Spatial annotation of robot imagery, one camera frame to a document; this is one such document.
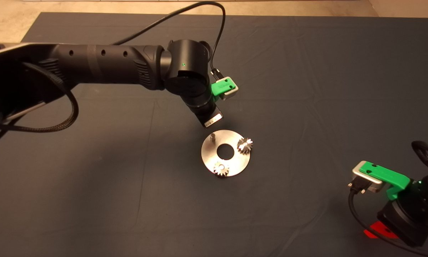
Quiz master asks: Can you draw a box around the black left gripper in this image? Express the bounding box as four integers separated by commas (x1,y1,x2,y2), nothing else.
186,94,224,129

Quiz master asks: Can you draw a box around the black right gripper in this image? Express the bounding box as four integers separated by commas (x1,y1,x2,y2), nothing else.
364,180,428,247

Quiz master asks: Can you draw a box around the small steel planetary gear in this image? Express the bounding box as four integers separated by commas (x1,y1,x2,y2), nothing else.
237,137,254,155
213,161,230,177

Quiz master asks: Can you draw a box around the round metal carrier plate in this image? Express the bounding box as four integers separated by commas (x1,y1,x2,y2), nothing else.
201,129,251,177

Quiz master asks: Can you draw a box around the dark grey table cloth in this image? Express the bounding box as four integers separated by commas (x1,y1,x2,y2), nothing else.
0,12,428,257

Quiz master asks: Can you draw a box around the green left camera mount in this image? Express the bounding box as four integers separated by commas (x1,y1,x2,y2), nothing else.
211,77,236,102

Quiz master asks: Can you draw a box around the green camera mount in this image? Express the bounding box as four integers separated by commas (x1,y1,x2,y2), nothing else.
211,77,236,102
359,161,411,201

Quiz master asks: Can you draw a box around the thin black right camera cable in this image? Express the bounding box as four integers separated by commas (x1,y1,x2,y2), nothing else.
348,185,428,256

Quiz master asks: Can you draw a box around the thin black camera cable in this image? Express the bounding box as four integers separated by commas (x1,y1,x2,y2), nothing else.
348,185,428,256
112,1,226,77

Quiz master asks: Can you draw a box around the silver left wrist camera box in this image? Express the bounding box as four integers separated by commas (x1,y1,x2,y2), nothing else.
221,76,239,101

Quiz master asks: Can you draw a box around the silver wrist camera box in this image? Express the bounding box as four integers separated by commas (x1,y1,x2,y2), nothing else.
352,160,384,193
221,76,239,101

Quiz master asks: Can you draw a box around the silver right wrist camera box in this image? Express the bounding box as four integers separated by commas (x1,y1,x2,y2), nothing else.
352,160,384,193

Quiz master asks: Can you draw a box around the green right camera mount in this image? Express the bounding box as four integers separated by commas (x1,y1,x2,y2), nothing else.
359,161,411,201

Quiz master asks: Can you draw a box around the thin black left camera cable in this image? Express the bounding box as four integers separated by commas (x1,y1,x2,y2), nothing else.
112,1,226,77

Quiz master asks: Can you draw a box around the thick black braided hose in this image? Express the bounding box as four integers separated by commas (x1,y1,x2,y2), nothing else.
0,62,80,133

